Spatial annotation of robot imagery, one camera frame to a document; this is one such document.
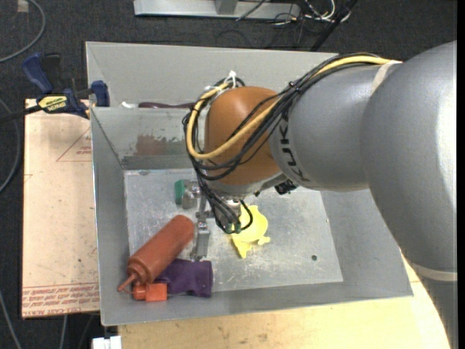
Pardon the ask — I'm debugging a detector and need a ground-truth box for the green rounded plastic piece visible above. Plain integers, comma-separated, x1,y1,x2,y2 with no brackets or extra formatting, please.
174,179,187,206

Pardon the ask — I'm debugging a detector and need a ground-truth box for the grey metal bin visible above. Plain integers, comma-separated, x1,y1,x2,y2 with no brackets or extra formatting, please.
85,41,415,327

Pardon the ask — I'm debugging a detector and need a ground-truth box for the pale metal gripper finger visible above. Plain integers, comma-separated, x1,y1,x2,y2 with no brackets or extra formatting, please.
190,222,211,262
181,184,201,210

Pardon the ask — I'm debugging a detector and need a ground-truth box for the dark maroon long object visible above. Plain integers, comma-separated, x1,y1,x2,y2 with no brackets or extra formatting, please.
137,100,199,110

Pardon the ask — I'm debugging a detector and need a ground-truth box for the yellow plastic toy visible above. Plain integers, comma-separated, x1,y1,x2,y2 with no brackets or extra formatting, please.
230,201,272,260

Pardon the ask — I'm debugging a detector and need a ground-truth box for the brown cardboard board red print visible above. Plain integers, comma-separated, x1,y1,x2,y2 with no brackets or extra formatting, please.
21,98,101,319

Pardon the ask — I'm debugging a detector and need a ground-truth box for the purple cloth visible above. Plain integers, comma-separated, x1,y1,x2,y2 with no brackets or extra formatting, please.
155,259,214,299

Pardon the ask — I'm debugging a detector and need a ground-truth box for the orange plastic cap piece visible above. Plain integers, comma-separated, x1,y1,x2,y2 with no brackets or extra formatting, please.
131,282,169,302

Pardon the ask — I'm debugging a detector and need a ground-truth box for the red-brown squeeze bottle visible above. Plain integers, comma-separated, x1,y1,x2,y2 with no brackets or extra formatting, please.
116,214,195,292

